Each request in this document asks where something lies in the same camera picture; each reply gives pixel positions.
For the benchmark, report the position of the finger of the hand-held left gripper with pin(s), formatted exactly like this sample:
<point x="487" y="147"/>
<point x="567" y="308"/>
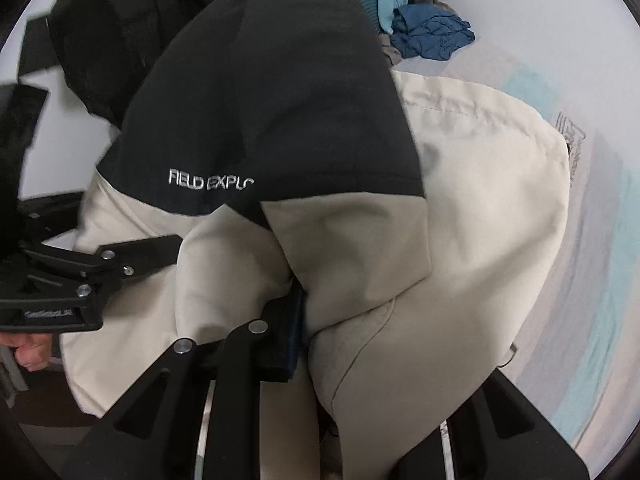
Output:
<point x="150" y="252"/>
<point x="107" y="285"/>

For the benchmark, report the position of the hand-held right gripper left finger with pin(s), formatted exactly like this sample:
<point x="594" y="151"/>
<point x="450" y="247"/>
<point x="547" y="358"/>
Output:
<point x="296" y="330"/>

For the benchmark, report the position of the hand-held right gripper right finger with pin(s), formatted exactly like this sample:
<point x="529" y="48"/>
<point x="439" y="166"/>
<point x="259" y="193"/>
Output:
<point x="500" y="435"/>

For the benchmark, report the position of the cream and black hooded jacket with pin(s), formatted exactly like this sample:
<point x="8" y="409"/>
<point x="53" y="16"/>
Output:
<point x="350" y="235"/>

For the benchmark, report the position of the person's left hand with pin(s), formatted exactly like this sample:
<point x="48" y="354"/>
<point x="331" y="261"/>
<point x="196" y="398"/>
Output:
<point x="30" y="352"/>

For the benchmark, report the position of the bed with striped sheet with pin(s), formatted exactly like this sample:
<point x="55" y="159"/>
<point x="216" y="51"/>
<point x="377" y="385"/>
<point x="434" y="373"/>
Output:
<point x="590" y="260"/>

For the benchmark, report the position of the black coat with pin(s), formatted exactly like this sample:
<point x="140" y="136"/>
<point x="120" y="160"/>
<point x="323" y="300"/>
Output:
<point x="115" y="35"/>

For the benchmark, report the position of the dark blue crumpled cloth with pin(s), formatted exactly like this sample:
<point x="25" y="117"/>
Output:
<point x="430" y="32"/>

